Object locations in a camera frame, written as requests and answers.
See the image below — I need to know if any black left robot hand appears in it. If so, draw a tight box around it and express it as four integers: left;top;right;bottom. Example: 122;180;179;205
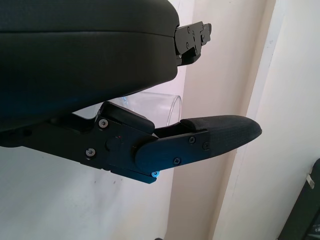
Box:
0;0;263;186

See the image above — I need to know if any clear plastic cup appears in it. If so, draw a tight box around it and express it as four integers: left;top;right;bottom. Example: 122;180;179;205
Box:
72;91;183;127

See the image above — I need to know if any black object with white tag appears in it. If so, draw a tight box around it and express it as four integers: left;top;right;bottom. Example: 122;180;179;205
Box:
291;157;320;240

